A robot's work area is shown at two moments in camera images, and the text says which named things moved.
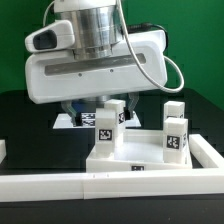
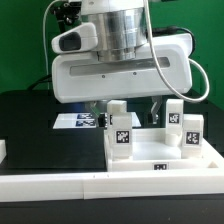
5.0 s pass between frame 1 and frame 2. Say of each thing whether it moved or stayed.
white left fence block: stayed
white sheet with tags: stayed
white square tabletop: moved
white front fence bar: stayed
